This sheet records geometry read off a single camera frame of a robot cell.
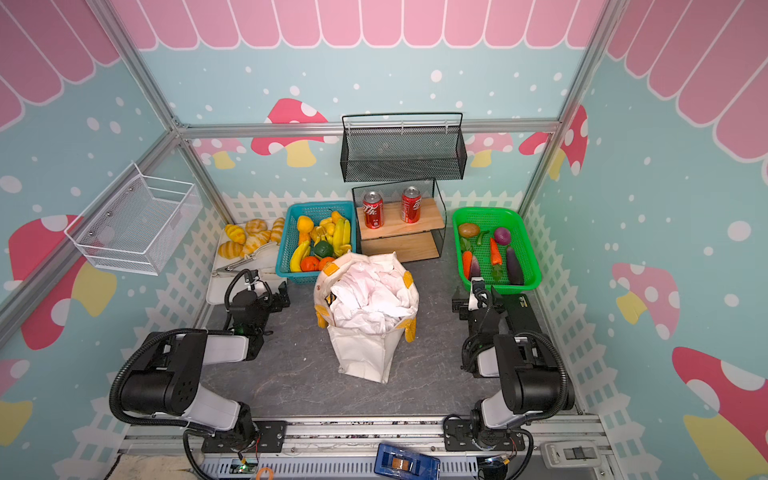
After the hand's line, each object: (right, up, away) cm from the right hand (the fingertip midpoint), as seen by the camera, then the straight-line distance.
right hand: (476, 286), depth 90 cm
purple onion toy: (+16, +17, +22) cm, 32 cm away
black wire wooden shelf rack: (-16, +15, +27) cm, 35 cm away
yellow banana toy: (-58, +11, +16) cm, 61 cm away
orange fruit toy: (-53, +7, +10) cm, 55 cm away
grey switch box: (+17, -38, -19) cm, 46 cm away
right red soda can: (-19, +26, +2) cm, 33 cm away
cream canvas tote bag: (-32, -17, -12) cm, 38 cm away
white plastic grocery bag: (-31, -1, -9) cm, 33 cm away
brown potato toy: (+4, +19, +23) cm, 30 cm away
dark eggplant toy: (+17, +2, +12) cm, 21 cm away
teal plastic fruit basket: (-65, +16, +26) cm, 72 cm away
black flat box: (+15, -9, +3) cm, 18 cm away
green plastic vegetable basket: (+4, +10, +19) cm, 22 cm away
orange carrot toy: (+13, +9, +19) cm, 25 cm away
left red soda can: (-31, +24, 0) cm, 39 cm away
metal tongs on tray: (-78, +9, +18) cm, 81 cm away
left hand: (-63, -1, +4) cm, 64 cm away
